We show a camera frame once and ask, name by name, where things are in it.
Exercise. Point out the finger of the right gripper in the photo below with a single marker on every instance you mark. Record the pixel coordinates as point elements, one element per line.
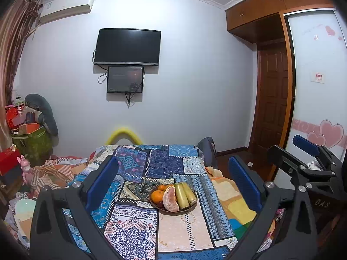
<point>285,161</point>
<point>306,144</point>

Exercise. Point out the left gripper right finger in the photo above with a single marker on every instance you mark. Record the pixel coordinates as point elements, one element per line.
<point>265,198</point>

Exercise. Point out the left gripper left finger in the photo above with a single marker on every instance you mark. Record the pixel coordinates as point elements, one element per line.
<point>50,235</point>

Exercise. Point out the short sugarcane piece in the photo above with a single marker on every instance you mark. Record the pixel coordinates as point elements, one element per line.
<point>191,197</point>

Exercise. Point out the large orange with sticker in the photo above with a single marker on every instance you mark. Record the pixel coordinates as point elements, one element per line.
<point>157,196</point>

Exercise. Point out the small dark red date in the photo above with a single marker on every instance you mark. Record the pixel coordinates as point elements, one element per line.
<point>160,204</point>

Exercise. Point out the long sugarcane piece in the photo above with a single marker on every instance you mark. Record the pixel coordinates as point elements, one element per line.
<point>181,196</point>

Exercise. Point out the round orange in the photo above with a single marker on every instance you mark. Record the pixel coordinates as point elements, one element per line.
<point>162,187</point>

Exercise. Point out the peeled pomelo wedge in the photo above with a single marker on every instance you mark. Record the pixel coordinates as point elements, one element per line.
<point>169,200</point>

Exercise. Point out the brown wooden door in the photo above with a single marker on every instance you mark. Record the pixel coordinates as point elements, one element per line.
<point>271,102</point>

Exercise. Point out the colourful fleece blanket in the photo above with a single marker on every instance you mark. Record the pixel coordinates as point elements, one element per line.
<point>239,215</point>

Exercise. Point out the pink rabbit toy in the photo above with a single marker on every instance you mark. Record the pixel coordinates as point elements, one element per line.
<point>27,170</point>

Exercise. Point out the red gift box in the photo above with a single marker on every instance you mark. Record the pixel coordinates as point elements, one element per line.
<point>8,160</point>

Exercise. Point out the dark backpack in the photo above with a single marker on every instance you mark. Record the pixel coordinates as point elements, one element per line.
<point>207,149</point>

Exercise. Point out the green storage box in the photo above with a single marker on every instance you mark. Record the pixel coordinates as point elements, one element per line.
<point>36,146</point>

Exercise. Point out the white sliding wardrobe door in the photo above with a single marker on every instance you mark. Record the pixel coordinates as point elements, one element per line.
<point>318,44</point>

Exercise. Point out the purple round plate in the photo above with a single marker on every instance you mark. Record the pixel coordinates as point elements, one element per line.
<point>163,210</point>

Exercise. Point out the blue patchwork bedsheet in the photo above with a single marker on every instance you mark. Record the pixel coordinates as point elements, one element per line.
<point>137,230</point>

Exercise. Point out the yellow foam tube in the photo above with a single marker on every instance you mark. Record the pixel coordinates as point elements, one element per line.
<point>123,133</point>

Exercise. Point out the grey plush toy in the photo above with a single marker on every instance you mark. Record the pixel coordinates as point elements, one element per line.
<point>38,105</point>

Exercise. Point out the wooden overhead cabinet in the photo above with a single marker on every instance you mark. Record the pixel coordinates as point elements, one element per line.
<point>259,21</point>

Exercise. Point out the striped pink curtain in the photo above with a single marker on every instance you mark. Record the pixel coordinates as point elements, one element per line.
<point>16,24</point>

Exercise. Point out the white air conditioner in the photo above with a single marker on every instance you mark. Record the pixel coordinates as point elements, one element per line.
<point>58,9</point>

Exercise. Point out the small black wall monitor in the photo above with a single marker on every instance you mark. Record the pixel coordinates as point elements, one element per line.
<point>125,79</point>

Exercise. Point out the black wall television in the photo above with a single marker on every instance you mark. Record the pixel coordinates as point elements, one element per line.
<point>127,46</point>

